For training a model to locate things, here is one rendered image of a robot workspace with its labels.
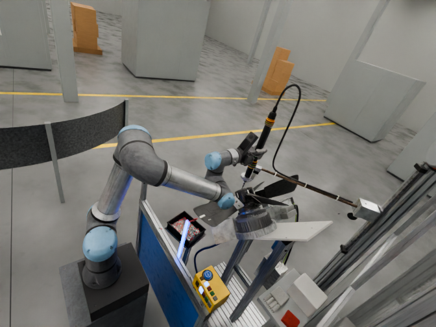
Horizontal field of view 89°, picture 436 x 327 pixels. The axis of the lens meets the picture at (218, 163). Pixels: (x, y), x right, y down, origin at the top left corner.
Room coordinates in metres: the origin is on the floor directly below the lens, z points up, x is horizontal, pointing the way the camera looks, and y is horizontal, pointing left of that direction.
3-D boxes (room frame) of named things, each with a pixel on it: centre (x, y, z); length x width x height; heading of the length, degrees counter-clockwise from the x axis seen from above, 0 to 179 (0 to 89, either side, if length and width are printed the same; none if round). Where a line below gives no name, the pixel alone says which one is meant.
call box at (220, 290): (0.58, -0.14, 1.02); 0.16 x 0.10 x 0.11; 46
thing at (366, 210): (0.95, -0.80, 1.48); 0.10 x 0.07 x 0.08; 81
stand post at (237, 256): (1.07, -0.35, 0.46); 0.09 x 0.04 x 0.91; 136
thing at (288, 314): (0.62, -0.63, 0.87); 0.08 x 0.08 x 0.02; 54
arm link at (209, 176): (0.83, -0.01, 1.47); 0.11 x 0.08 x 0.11; 31
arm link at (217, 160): (0.85, 0.00, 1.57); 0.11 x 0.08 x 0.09; 136
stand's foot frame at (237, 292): (1.00, -0.42, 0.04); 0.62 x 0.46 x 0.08; 46
